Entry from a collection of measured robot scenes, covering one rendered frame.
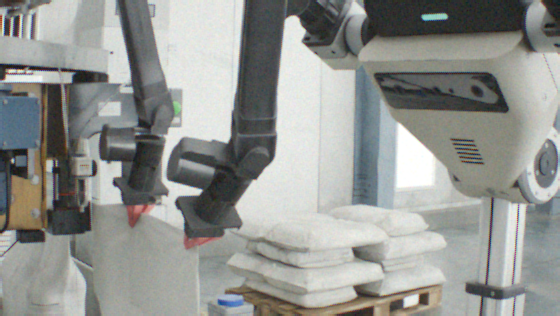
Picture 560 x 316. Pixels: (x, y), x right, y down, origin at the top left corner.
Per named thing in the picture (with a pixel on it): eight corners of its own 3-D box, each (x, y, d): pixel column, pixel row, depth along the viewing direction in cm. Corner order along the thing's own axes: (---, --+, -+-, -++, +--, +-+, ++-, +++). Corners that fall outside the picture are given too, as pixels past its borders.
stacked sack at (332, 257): (358, 267, 446) (359, 244, 445) (297, 274, 424) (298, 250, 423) (298, 248, 503) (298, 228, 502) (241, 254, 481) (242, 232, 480)
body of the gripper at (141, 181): (110, 184, 146) (117, 152, 143) (154, 182, 153) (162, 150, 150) (123, 202, 142) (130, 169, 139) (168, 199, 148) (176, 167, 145)
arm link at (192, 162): (274, 155, 109) (264, 119, 116) (200, 134, 104) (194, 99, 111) (239, 215, 115) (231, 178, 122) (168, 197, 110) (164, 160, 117)
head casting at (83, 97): (164, 204, 172) (166, 73, 170) (67, 209, 157) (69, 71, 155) (111, 190, 196) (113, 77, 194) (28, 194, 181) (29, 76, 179)
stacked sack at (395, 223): (432, 234, 492) (433, 212, 491) (386, 241, 466) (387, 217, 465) (364, 222, 546) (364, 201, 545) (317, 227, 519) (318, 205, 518)
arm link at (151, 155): (171, 140, 141) (162, 126, 146) (137, 138, 138) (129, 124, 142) (163, 172, 144) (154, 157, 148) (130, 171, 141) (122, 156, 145)
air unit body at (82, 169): (97, 212, 155) (97, 138, 154) (77, 213, 153) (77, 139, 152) (89, 209, 159) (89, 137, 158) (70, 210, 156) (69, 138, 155)
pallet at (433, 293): (445, 306, 490) (447, 285, 489) (304, 340, 416) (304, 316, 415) (360, 284, 559) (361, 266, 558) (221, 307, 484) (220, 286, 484)
